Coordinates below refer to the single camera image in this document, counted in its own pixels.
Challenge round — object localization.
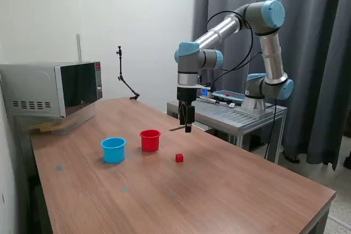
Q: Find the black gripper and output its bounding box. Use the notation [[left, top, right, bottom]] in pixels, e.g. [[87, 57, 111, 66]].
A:
[[176, 87, 197, 134]]

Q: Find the red plastic bin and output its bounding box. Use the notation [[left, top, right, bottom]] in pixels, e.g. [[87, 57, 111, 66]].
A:
[[139, 129, 162, 153]]

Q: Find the blue plastic bin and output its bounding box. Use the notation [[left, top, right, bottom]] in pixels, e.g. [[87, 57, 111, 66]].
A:
[[100, 136, 127, 165]]

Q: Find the robot teach pendant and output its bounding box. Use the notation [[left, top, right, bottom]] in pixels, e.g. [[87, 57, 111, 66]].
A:
[[212, 89, 245, 103]]

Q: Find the dark shoe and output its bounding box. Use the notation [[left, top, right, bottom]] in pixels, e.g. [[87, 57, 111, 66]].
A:
[[283, 149, 302, 164]]

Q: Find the grey curtain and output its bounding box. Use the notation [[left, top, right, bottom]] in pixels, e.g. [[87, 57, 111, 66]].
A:
[[191, 0, 351, 172]]

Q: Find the silver microwave oven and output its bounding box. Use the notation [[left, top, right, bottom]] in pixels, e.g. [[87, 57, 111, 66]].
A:
[[0, 61, 104, 119]]

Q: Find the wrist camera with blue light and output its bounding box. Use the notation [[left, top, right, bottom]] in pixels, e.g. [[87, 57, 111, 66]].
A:
[[196, 85, 212, 97]]

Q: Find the black pendant cable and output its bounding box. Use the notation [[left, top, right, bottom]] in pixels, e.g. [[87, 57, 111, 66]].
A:
[[197, 95, 233, 106]]

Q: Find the black stand power cable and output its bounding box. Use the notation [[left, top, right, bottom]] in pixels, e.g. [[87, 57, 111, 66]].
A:
[[264, 98, 278, 160]]

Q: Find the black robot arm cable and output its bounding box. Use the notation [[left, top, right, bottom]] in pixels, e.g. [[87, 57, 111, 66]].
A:
[[201, 10, 264, 88]]

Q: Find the white wall pole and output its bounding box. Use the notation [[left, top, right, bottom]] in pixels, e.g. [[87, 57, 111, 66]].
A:
[[76, 33, 83, 64]]

